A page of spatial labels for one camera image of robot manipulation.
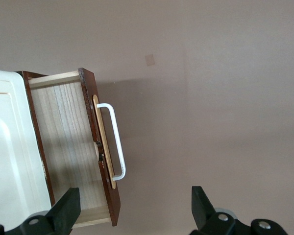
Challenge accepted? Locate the white metal drawer handle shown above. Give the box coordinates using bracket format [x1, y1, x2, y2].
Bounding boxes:
[96, 102, 126, 182]

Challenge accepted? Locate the dark wood drawer with handle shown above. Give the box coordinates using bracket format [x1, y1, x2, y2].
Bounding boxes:
[26, 67, 122, 230]

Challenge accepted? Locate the beige tape square patch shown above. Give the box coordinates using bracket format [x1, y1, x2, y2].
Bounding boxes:
[144, 54, 156, 67]

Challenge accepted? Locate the light wood handle plate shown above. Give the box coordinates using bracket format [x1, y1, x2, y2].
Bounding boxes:
[91, 94, 117, 190]

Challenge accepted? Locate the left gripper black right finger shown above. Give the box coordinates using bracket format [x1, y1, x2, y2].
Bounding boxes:
[190, 186, 289, 235]

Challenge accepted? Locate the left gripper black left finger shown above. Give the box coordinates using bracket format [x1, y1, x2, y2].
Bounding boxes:
[0, 187, 81, 235]

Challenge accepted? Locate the white plastic cabinet top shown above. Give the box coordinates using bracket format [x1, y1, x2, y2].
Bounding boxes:
[0, 69, 52, 226]

